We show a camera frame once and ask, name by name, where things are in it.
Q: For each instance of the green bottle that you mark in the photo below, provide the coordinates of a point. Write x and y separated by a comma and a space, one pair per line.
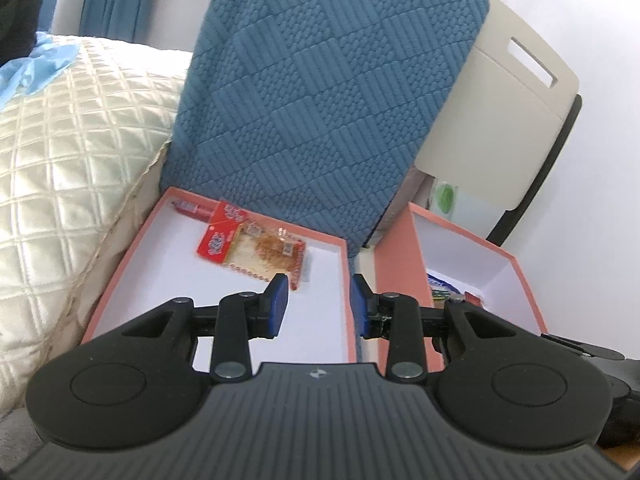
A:
446, 199

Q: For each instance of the blue curtain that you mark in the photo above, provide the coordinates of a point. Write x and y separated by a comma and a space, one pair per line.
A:
135, 0

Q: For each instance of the blue white snack packet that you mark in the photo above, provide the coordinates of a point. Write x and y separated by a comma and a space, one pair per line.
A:
444, 282

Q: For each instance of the shallow pink box lid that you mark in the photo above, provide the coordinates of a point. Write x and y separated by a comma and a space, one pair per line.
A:
165, 280

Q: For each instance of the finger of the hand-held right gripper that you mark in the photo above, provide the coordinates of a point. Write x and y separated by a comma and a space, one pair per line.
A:
585, 347

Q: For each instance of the black clothing pile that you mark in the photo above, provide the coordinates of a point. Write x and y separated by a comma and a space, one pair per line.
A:
17, 20

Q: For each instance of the shiny red snack packet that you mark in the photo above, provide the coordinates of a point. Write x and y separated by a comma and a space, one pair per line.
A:
474, 298

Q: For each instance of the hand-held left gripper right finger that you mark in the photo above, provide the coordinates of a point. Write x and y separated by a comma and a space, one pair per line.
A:
360, 305

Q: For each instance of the cream quilted bedspread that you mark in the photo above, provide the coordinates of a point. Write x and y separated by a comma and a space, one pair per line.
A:
80, 170

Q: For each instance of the clear meat packet orange trim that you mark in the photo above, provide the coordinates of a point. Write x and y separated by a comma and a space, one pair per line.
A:
270, 252

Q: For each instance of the green label clear snack packet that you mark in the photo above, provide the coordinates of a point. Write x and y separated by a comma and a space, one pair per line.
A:
440, 295

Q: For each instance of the red packet with white logo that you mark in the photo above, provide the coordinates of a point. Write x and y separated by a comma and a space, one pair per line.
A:
217, 240

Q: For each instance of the blue quilted cushion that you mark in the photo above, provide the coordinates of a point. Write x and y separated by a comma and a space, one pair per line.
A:
325, 100

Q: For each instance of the beige chair back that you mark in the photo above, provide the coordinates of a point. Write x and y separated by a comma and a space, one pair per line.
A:
510, 125

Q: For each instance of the light blue star sheet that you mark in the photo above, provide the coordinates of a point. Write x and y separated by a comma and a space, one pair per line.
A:
35, 67

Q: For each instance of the red sausage stick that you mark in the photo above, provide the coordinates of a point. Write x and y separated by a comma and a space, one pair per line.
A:
192, 208

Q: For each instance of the deep pink box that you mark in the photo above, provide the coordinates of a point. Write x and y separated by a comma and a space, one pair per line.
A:
460, 255

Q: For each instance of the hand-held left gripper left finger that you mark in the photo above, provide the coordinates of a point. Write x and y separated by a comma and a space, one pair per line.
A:
277, 305

